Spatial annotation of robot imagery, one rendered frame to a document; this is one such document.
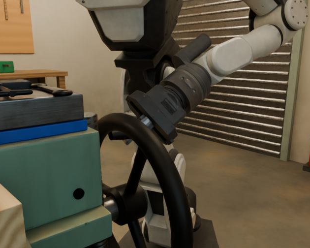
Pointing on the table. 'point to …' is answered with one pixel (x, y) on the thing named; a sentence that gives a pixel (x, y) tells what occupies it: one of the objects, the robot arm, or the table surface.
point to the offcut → (5, 219)
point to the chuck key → (3, 91)
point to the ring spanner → (52, 90)
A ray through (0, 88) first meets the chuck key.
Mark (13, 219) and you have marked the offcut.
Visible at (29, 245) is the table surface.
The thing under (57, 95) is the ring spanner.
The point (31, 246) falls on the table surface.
